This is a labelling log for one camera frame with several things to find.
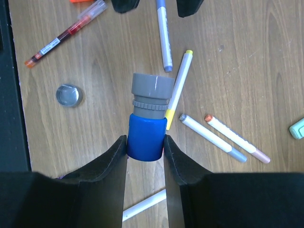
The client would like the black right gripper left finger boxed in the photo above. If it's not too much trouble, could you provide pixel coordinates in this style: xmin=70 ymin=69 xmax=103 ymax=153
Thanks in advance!
xmin=0 ymin=135 xmax=127 ymax=228

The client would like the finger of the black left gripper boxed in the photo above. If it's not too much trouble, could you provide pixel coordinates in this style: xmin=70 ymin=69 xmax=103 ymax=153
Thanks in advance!
xmin=111 ymin=0 xmax=140 ymax=13
xmin=176 ymin=0 xmax=204 ymax=18

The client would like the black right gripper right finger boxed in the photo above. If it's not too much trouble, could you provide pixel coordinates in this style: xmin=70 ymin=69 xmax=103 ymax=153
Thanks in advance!
xmin=164 ymin=135 xmax=304 ymax=228

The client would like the yellow tip marker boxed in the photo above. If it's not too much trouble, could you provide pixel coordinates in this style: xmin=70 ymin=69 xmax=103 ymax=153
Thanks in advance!
xmin=165 ymin=50 xmax=193 ymax=130

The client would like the blue cap glue stick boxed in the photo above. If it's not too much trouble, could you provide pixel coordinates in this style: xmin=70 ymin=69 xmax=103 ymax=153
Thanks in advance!
xmin=127 ymin=73 xmax=174 ymax=162

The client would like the grey round cap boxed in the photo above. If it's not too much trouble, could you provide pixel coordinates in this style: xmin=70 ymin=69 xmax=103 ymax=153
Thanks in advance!
xmin=56 ymin=84 xmax=84 ymax=107

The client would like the pink tip marker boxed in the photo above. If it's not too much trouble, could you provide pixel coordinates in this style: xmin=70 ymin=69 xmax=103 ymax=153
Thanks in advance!
xmin=122 ymin=189 xmax=166 ymax=222

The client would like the red pen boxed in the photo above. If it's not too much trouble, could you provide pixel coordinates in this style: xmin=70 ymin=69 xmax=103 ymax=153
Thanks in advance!
xmin=25 ymin=0 xmax=107 ymax=68

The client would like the orange black highlighter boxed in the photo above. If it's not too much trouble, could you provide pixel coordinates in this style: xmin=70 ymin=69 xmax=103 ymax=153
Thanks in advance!
xmin=70 ymin=0 xmax=94 ymax=3

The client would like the grey tip marker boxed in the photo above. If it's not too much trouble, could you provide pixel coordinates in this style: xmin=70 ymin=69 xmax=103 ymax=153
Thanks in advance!
xmin=179 ymin=114 xmax=247 ymax=163

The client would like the beige tip marker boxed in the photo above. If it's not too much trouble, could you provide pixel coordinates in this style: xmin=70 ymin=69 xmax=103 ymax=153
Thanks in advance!
xmin=204 ymin=114 xmax=271 ymax=164

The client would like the black mounting base bar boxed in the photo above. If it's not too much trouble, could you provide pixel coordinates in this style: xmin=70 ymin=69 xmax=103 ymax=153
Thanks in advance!
xmin=0 ymin=0 xmax=31 ymax=172

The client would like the green grey highlighter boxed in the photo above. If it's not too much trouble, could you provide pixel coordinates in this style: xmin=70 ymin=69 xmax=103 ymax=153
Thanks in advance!
xmin=289 ymin=118 xmax=304 ymax=140

